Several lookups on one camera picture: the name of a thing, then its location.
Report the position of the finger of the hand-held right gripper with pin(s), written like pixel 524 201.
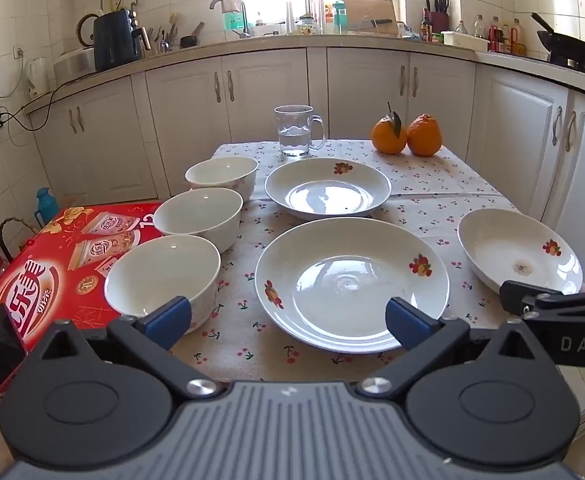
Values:
pixel 517 296

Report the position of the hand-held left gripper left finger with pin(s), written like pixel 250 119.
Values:
pixel 170 317

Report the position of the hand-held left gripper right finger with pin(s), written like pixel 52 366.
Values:
pixel 408 321

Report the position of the stained white floral plate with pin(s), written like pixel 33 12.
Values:
pixel 512 255

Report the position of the white ceramic bowl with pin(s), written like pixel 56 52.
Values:
pixel 197 215
pixel 157 275
pixel 222 172

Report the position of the large white floral plate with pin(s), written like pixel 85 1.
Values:
pixel 342 280

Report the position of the red printed carton box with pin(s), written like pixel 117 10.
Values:
pixel 62 265

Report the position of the cherry print tablecloth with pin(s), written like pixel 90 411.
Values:
pixel 422 175

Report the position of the teal thermos flask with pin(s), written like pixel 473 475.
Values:
pixel 48 205

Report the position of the red cased smartphone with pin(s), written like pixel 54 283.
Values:
pixel 1 347

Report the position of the orange with green leaf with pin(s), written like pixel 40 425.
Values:
pixel 388 137

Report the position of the bumpy orange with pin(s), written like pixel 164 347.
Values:
pixel 425 135

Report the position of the white kitchen cabinet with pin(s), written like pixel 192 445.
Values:
pixel 182 110

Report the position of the black wok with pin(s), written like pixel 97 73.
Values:
pixel 567 50

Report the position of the glass mug with water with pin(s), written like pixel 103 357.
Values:
pixel 295 130

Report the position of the yellow oil bottle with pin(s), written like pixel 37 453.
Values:
pixel 517 40

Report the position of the white plastic tray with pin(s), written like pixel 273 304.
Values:
pixel 465 41

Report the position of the clear condiment bottle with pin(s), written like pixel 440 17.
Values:
pixel 478 27

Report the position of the white rice cooker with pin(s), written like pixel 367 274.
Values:
pixel 75 65

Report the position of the white electric kettle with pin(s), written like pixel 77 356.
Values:
pixel 36 77

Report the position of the utensil holder with utensils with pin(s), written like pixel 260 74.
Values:
pixel 162 42

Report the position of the small black saucepan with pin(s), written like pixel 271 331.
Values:
pixel 190 40

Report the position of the dark blue air fryer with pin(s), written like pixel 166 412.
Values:
pixel 117 40

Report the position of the dark soy sauce bottle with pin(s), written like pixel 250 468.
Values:
pixel 426 27

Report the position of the dark red knife block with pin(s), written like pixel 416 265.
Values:
pixel 438 20

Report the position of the green dish soap bottle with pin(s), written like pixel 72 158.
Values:
pixel 233 17

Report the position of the teal water bottle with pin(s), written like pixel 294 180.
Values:
pixel 340 15

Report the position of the metal sink faucet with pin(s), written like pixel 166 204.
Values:
pixel 242 12

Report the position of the wooden cutting board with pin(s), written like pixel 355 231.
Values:
pixel 367 10

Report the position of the white wall socket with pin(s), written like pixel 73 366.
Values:
pixel 18 52

